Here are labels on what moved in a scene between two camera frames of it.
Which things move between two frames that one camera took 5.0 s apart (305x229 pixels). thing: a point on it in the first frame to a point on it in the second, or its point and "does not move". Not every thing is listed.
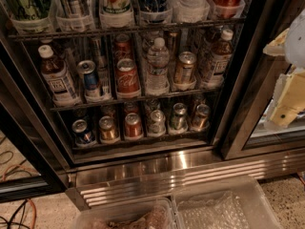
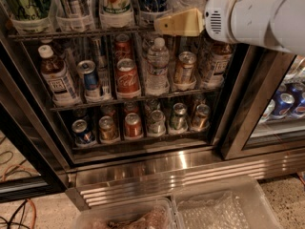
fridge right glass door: (268, 11) does not move
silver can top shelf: (72, 1) does not move
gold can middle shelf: (185, 71) does not move
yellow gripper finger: (276, 48) to (184, 23)
